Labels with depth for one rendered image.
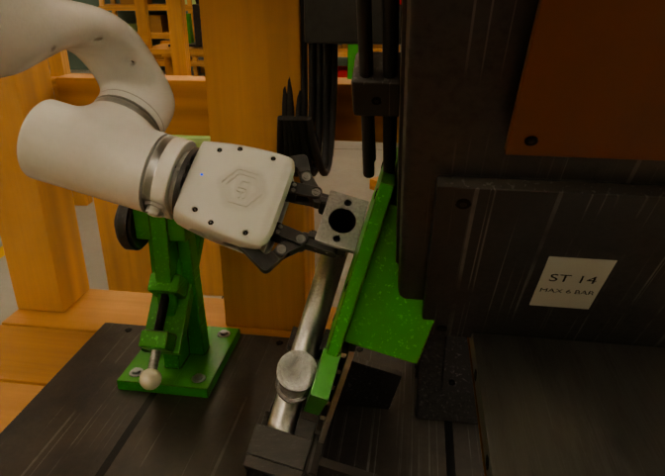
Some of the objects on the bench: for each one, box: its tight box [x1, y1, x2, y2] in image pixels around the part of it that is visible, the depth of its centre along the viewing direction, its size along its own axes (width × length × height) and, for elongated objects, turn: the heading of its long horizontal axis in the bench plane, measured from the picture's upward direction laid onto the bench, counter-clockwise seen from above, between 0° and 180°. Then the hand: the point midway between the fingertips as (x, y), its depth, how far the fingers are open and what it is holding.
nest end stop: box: [243, 453, 303, 476], centre depth 60 cm, size 4×7×6 cm, turn 82°
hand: (332, 227), depth 58 cm, fingers closed on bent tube, 3 cm apart
